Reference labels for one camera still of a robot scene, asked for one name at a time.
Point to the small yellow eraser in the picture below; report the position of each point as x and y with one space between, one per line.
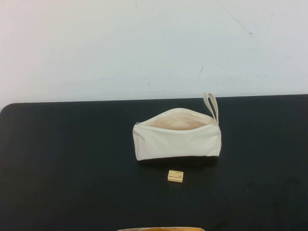
175 176

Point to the cream fabric pencil case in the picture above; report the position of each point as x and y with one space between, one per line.
173 144

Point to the yellow brown cardboard box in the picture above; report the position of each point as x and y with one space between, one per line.
158 229

